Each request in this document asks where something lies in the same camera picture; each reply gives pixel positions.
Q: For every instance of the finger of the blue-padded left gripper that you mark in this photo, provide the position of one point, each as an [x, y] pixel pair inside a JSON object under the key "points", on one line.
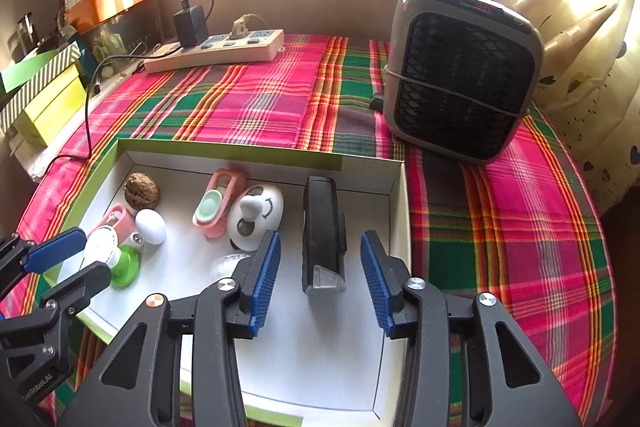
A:
{"points": [[45, 256]]}

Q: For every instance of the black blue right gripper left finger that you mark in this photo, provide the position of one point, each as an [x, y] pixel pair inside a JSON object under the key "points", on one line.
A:
{"points": [[256, 276]]}

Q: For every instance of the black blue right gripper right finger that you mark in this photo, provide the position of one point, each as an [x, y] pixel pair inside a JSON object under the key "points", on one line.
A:
{"points": [[385, 276]]}

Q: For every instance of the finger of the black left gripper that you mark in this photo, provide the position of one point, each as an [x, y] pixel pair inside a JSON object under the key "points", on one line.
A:
{"points": [[75, 293]]}

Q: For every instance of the white round plastic cap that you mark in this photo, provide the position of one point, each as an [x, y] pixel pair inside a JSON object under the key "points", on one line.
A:
{"points": [[224, 267]]}

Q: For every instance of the white smiley disc toy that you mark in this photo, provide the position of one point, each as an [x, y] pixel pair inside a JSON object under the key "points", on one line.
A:
{"points": [[257, 210]]}

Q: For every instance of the black cylindrical flashlight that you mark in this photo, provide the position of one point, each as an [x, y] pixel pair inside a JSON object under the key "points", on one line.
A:
{"points": [[324, 238]]}

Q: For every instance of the pink case with green insert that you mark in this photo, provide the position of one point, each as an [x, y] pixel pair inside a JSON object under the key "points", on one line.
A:
{"points": [[211, 213]]}

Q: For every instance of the white egg-shaped object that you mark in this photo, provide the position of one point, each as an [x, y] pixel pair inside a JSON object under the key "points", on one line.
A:
{"points": [[151, 226]]}

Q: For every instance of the brown walnut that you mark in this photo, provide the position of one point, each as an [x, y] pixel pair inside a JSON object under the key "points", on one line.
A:
{"points": [[141, 192]]}

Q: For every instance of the white disc green base toy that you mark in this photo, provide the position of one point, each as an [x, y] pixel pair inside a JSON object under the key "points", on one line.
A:
{"points": [[123, 260]]}

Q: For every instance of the white shelf board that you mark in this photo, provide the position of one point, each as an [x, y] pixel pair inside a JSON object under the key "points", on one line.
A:
{"points": [[34, 159]]}

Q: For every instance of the green white shallow box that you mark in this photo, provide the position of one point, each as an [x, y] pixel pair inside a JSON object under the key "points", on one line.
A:
{"points": [[319, 360]]}

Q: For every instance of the pink green plaid blanket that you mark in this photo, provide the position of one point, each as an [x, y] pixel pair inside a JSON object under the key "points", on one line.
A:
{"points": [[522, 227]]}

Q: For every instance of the striped white green box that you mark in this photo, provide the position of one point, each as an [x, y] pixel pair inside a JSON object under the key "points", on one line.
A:
{"points": [[45, 75]]}

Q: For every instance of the yellow green box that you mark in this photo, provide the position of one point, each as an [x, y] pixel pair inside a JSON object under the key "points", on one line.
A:
{"points": [[48, 113]]}

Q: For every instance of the dark green box lid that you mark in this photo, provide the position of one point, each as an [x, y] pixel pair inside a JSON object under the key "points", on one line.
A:
{"points": [[16, 75]]}

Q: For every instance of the grey black space heater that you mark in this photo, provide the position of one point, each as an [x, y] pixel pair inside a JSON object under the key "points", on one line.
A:
{"points": [[460, 76]]}

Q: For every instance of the cream power strip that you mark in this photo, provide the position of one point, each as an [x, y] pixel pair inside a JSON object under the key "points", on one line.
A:
{"points": [[257, 46]]}

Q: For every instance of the beige plug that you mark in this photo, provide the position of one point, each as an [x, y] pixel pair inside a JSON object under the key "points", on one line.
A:
{"points": [[239, 28]]}

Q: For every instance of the black power adapter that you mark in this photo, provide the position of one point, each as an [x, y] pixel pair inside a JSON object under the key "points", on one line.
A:
{"points": [[190, 26]]}

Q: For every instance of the cream heart pattern curtain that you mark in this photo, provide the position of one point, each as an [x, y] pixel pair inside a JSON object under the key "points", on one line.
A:
{"points": [[589, 87]]}

